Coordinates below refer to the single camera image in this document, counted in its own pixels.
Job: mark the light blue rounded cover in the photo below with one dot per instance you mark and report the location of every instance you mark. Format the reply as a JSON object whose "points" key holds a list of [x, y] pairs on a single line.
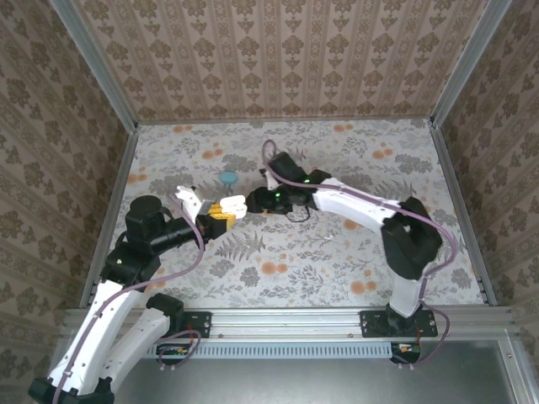
{"points": [[228, 177]]}

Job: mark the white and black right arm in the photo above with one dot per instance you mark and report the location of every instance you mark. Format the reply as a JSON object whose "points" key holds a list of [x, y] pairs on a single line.
{"points": [[358, 206]]}

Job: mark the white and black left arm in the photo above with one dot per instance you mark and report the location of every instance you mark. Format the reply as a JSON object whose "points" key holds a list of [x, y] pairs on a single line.
{"points": [[122, 303]]}

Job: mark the floral printed tablecloth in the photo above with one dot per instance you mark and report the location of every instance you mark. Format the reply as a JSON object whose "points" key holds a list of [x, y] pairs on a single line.
{"points": [[295, 252]]}

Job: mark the small circuit board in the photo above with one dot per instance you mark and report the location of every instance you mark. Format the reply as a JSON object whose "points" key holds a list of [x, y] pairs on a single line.
{"points": [[172, 350], [406, 349]]}

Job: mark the grey metal panel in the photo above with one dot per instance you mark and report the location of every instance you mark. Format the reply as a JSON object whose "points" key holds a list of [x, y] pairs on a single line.
{"points": [[295, 383]]}

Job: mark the aluminium frame side rail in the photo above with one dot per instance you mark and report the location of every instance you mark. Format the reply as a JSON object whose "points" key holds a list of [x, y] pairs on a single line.
{"points": [[110, 210], [462, 210]]}

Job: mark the long aluminium base rail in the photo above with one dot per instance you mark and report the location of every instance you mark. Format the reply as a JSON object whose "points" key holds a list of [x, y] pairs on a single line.
{"points": [[286, 322]]}

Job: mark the aluminium frame post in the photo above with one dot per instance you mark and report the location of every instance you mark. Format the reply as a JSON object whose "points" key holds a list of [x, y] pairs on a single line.
{"points": [[96, 63], [469, 63]]}

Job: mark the aluminium lower frame rail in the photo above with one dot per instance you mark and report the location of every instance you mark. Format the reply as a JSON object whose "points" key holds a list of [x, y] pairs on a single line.
{"points": [[520, 379]]}

